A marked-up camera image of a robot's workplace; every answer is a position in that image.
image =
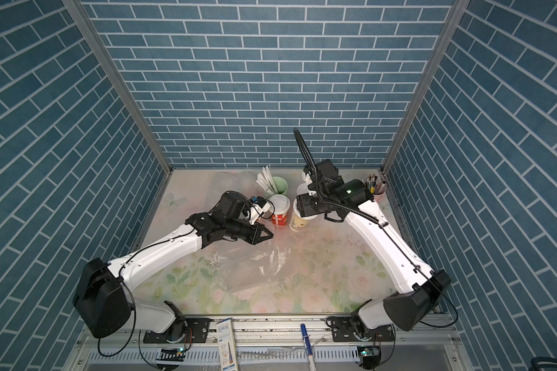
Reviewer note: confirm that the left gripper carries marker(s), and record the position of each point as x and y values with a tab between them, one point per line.
254	236

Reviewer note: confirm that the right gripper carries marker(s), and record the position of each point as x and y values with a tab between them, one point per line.
303	204

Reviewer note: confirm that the red cup white lid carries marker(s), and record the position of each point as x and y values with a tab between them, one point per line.
280	209
302	189

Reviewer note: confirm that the beige cup white lid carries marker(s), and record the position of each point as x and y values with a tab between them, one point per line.
297	222

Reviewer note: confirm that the clear plastic carrier bag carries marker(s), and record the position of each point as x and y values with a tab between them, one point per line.
269	268

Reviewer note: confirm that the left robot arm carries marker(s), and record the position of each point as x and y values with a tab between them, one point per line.
105	293

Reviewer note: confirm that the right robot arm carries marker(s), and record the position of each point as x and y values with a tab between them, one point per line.
418	288

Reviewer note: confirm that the spare clear plastic bags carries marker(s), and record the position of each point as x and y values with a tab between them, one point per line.
202	189

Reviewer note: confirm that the green straw holder cup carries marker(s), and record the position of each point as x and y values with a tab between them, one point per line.
281	187

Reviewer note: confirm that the pencils in bucket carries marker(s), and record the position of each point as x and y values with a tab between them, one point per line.
375	184

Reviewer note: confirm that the pink pencil bucket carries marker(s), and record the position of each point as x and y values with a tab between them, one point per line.
378	195

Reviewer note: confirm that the white blue label card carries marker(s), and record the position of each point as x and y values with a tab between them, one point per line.
226	345

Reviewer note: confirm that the blue white marker pen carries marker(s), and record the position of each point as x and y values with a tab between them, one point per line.
308	348

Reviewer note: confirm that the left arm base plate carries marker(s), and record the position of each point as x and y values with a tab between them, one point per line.
190	330

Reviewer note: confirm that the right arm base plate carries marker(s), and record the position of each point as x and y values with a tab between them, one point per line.
345	330

